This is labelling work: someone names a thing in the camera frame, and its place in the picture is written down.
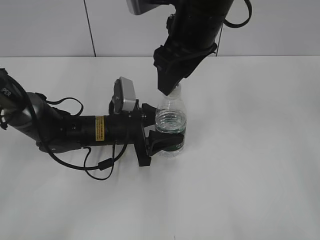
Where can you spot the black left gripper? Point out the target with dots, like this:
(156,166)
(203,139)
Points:
(129,128)

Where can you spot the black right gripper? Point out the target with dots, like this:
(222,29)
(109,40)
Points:
(187,44)

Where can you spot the white green bottle cap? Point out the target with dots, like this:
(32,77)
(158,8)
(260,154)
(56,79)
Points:
(176,93)

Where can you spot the clear Cestbon water bottle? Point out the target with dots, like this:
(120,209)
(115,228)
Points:
(171,115)

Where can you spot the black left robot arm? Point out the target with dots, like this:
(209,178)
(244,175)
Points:
(57,131)

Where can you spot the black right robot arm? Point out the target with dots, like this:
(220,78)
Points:
(201,11)

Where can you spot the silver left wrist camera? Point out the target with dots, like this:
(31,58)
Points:
(124,96)

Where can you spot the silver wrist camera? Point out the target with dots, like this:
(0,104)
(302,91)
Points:
(139,7)
(124,96)

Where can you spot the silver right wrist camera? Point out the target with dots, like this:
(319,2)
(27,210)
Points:
(139,7)

